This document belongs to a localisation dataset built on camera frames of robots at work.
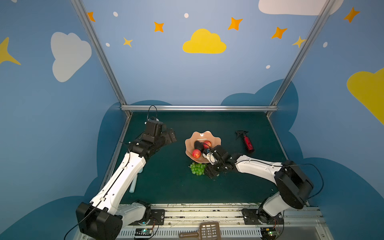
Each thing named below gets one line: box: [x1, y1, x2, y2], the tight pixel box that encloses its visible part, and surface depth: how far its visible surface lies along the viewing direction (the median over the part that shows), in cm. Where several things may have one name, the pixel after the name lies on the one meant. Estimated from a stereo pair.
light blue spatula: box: [129, 167, 144, 193], surface depth 84 cm
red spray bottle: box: [235, 130, 255, 153], surface depth 103 cm
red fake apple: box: [192, 149, 202, 159], surface depth 93 cm
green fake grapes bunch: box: [188, 162, 208, 176], surface depth 89 cm
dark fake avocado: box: [194, 140, 205, 152], surface depth 100 cm
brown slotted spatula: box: [179, 221, 221, 240], surface depth 72 cm
